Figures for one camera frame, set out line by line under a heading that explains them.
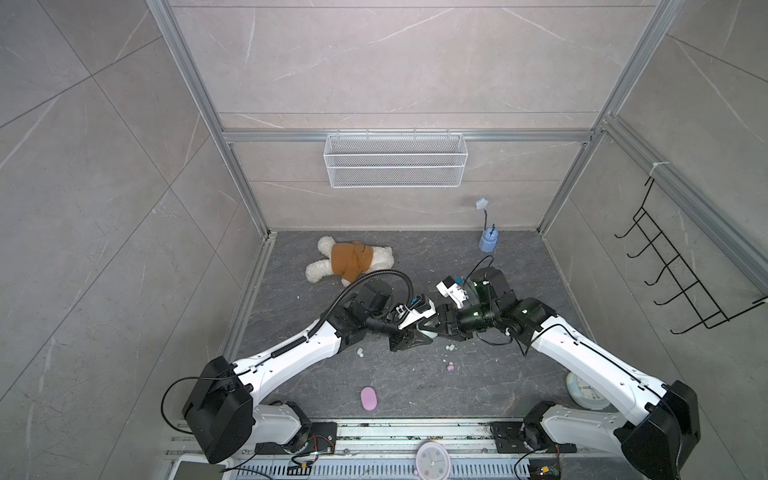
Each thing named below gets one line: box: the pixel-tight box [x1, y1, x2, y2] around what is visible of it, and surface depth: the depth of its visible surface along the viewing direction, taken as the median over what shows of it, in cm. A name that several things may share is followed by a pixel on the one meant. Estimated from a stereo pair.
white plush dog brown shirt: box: [305, 236, 395, 286], surface depth 103 cm
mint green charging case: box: [416, 319, 439, 339], surface depth 69 cm
